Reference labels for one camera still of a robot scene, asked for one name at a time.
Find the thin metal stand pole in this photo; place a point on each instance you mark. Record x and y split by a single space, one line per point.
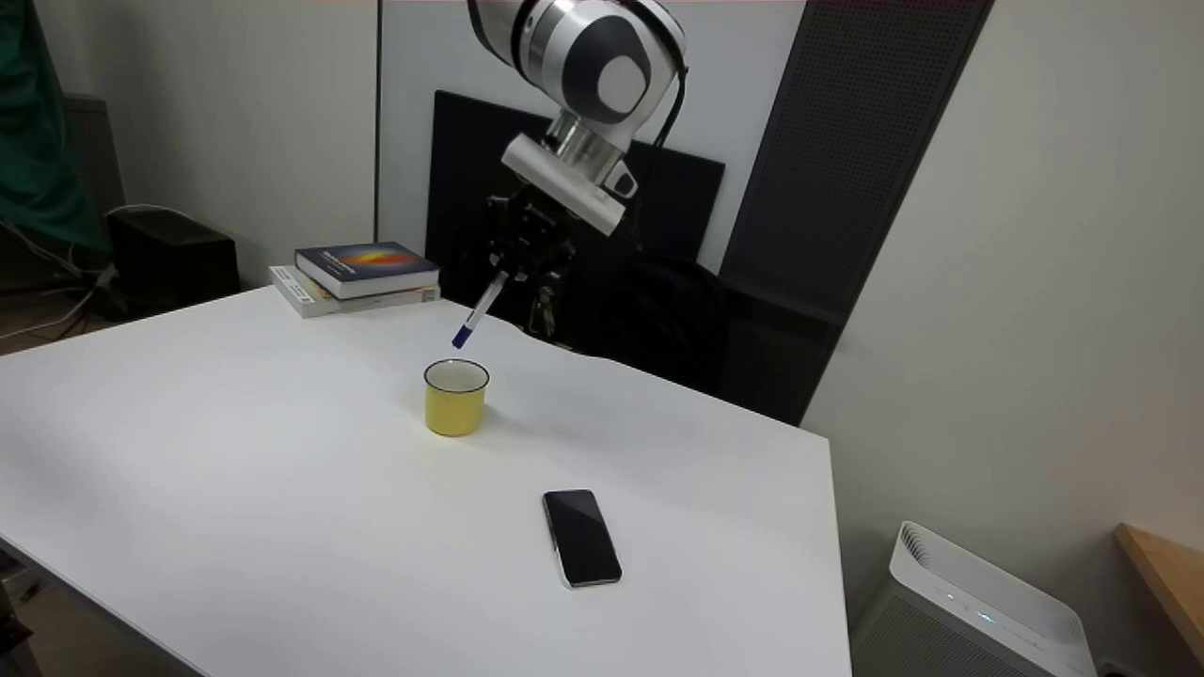
377 121

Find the dark blue top book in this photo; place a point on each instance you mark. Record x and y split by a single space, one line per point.
365 268

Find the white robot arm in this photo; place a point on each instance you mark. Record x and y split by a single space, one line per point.
608 65

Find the white bottom book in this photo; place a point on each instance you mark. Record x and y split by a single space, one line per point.
310 298

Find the wooden side table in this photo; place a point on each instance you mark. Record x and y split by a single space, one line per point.
1175 581

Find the black monitor screen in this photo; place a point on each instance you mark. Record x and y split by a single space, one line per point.
666 214

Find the black speaker box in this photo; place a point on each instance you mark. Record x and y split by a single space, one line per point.
171 259

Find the green curtain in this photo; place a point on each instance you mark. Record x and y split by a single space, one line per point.
43 180

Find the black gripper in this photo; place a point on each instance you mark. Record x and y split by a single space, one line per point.
536 225

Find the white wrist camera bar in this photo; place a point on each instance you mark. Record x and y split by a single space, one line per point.
581 169

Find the dark tall wall panel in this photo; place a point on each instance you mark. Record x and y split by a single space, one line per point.
857 110

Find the blue white marker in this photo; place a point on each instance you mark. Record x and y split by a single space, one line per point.
479 309

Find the black smartphone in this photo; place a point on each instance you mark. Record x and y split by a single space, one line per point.
581 536

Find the white air purifier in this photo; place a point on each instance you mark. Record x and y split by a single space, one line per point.
943 611

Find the yellow enamel mug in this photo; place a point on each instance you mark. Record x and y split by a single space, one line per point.
454 396

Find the black office chair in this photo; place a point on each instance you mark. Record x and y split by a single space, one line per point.
721 338

